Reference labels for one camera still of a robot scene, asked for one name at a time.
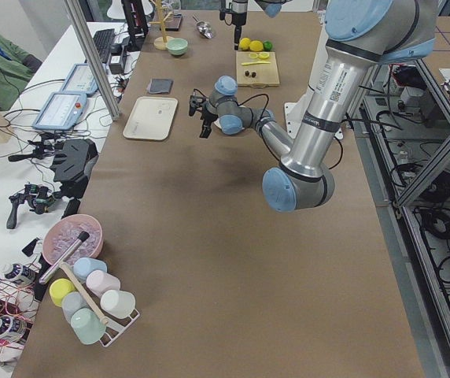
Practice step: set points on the green bowl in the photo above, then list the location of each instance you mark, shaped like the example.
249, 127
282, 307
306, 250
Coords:
177, 46

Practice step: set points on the wooden cutting board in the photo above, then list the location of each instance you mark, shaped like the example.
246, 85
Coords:
267, 75

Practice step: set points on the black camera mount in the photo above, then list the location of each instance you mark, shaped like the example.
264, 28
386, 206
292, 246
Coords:
72, 166

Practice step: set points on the white plastic cup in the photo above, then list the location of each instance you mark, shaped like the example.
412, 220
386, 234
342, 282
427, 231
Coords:
119, 304

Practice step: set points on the black frame object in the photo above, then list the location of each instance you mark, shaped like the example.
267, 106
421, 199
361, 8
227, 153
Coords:
173, 24

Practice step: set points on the yellow lemon near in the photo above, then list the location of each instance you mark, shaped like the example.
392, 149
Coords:
256, 46

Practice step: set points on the white wire cup rack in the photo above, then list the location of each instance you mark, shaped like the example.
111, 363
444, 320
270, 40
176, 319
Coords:
116, 327

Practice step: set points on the teach pendant near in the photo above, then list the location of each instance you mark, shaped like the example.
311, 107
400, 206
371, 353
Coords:
61, 111

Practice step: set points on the wooden mug tree stand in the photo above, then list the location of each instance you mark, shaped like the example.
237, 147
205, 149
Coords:
164, 13

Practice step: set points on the teach pendant far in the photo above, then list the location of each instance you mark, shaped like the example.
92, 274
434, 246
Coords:
81, 79

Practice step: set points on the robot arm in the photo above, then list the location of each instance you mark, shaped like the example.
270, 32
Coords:
360, 34
271, 8

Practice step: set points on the pink bowl with ice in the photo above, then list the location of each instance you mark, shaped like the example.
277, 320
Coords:
66, 231

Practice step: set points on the cream round plate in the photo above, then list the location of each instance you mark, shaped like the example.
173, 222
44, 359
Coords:
218, 125

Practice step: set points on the yellow lemon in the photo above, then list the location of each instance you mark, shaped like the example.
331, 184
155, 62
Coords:
256, 46
244, 44

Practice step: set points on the grey plastic cup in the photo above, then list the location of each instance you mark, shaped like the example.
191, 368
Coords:
71, 303

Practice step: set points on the cream rabbit tray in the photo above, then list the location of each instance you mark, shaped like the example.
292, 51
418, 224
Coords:
151, 118

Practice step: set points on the teach pendant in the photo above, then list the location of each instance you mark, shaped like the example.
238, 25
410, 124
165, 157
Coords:
81, 79
61, 111

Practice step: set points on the yellow lemon far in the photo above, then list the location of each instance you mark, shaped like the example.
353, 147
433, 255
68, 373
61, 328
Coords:
244, 44

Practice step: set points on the wooden rack handle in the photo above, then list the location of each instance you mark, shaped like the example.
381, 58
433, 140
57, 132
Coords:
66, 268

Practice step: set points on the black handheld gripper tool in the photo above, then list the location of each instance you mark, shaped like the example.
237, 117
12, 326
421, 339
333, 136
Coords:
39, 198

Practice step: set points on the metal scoop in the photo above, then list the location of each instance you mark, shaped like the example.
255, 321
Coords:
204, 28

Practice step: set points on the yellow plastic cup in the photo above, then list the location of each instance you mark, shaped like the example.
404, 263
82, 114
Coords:
59, 289

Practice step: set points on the green plastic cup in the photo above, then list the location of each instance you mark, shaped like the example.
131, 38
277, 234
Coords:
87, 326

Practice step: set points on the metal scoop handle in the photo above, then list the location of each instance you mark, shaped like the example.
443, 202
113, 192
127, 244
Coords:
45, 277

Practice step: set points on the blue plastic cup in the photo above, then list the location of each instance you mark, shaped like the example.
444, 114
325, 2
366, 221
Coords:
83, 267

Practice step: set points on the yellow plastic knife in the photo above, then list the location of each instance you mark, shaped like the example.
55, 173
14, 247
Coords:
258, 62

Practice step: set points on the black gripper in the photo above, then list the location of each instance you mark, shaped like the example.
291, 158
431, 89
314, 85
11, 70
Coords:
239, 18
209, 114

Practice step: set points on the pink plastic cup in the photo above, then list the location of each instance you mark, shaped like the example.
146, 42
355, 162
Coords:
99, 282

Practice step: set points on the grey folded cloth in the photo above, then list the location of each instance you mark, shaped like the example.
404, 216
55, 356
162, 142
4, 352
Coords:
159, 86

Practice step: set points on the green lime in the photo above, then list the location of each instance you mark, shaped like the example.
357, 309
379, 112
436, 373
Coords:
268, 46

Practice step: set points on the aluminium frame post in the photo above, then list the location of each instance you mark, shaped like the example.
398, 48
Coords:
86, 42

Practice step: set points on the black keyboard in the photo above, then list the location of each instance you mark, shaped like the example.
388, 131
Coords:
103, 39

